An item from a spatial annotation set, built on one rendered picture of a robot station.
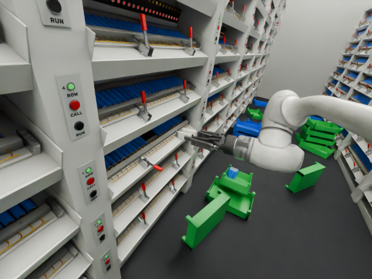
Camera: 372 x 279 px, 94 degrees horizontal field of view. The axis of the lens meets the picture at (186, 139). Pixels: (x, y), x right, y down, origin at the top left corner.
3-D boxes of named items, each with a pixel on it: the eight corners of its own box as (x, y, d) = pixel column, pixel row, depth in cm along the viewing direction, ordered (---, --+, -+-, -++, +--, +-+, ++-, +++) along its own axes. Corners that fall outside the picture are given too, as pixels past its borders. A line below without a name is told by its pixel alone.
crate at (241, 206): (252, 200, 128) (255, 192, 124) (247, 220, 112) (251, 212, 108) (214, 182, 139) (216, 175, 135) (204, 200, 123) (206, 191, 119)
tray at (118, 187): (192, 134, 102) (200, 123, 96) (107, 207, 54) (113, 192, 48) (166, 113, 105) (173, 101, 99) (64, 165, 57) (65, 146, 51)
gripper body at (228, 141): (239, 133, 66) (216, 128, 70) (234, 141, 59) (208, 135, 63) (236, 149, 69) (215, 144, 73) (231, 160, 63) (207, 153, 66)
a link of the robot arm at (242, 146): (252, 144, 56) (233, 139, 59) (247, 166, 60) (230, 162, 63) (256, 133, 63) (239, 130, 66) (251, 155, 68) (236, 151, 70)
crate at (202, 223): (223, 218, 112) (213, 210, 116) (231, 196, 101) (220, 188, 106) (191, 251, 92) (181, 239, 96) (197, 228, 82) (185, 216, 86)
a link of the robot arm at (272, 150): (248, 166, 65) (256, 135, 68) (295, 180, 59) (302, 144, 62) (248, 160, 56) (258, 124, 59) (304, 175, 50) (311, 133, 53)
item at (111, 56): (203, 65, 83) (220, 36, 75) (88, 82, 35) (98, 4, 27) (171, 41, 86) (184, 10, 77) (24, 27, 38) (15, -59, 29)
